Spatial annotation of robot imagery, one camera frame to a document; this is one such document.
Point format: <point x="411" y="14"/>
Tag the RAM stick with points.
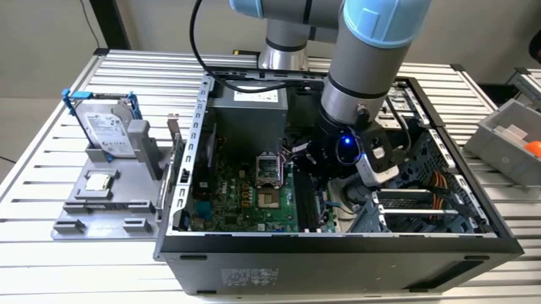
<point x="320" y="206"/>
<point x="107" y="208"/>

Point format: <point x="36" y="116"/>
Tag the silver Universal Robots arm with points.
<point x="364" y="69"/>

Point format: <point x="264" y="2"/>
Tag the black RAM slot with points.
<point x="300" y="206"/>
<point x="305" y="206"/>
<point x="310" y="206"/>

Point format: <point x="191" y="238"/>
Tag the grey power supply unit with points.
<point x="262" y="142"/>

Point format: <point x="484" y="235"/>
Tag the CPU socket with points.
<point x="269" y="199"/>

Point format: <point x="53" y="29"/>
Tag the grey disk bay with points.
<point x="364" y="218"/>

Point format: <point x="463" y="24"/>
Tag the green motherboard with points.
<point x="237" y="218"/>

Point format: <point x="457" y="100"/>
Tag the black open PC case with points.
<point x="296" y="269"/>

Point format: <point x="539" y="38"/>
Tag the yellow black plug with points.
<point x="237" y="51"/>

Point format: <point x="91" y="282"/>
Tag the grey plastic bin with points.
<point x="503" y="161"/>

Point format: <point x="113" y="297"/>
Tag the white block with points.
<point x="512" y="133"/>

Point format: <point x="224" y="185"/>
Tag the grey parts rack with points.
<point x="135" y="190"/>

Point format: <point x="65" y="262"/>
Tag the orange ball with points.
<point x="533" y="149"/>

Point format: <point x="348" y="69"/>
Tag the silver hard disk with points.
<point x="106" y="133"/>

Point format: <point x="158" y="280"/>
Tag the silver CPU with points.
<point x="98" y="183"/>

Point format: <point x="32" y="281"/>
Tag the blue disk carrier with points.
<point x="81" y="95"/>

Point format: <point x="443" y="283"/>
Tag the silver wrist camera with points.
<point x="376" y="175"/>

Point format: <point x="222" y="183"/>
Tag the black camera bracket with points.
<point x="376" y="139"/>

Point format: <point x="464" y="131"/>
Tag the graphics card with metal bracket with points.
<point x="178" y="149"/>

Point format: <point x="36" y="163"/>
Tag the black vertical post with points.
<point x="109" y="25"/>

